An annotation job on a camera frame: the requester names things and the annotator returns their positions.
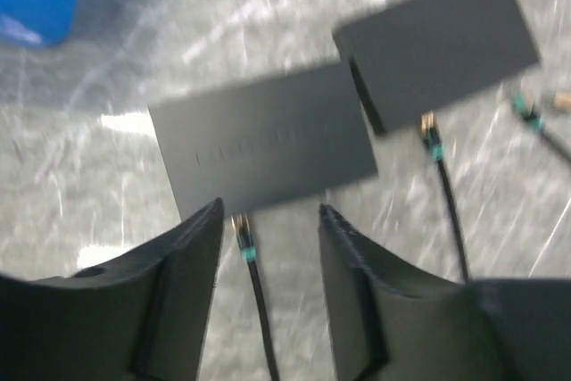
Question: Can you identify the black cable with teal plug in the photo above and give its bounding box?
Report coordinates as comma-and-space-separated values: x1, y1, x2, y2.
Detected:
230, 112, 472, 381

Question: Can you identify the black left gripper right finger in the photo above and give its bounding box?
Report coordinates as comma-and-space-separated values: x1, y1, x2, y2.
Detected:
319, 205, 570, 380

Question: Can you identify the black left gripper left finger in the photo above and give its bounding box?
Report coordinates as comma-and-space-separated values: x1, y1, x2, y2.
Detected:
1, 199, 223, 380

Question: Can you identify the black network switch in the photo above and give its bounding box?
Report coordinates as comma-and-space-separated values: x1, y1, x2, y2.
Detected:
333, 0, 540, 136
149, 62, 377, 218

